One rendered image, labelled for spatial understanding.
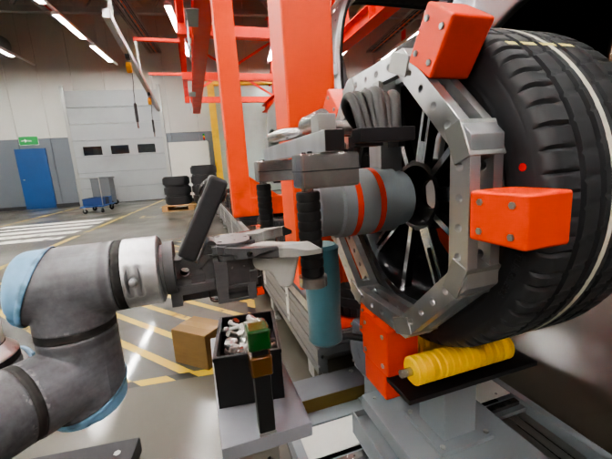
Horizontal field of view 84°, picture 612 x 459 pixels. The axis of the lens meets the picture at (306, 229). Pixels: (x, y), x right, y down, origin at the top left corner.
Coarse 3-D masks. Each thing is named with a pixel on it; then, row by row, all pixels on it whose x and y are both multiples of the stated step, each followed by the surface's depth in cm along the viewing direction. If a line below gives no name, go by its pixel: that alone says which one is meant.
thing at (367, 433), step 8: (352, 416) 106; (360, 416) 107; (368, 416) 107; (352, 424) 107; (360, 424) 101; (368, 424) 103; (352, 432) 108; (360, 432) 102; (368, 432) 101; (376, 432) 100; (360, 440) 103; (368, 440) 97; (376, 440) 97; (384, 440) 97; (368, 448) 97; (376, 448) 92; (384, 448) 95; (392, 448) 94; (368, 456) 98; (376, 456) 93; (384, 456) 92; (392, 456) 92
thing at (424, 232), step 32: (416, 128) 93; (416, 160) 74; (448, 160) 66; (416, 192) 82; (448, 192) 66; (416, 224) 79; (448, 224) 68; (384, 256) 95; (416, 256) 96; (448, 256) 98; (416, 288) 84
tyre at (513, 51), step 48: (528, 48) 52; (576, 48) 55; (480, 96) 54; (528, 96) 47; (576, 96) 48; (528, 144) 47; (576, 144) 47; (576, 192) 46; (576, 240) 48; (528, 288) 50; (576, 288) 53; (432, 336) 73; (480, 336) 60
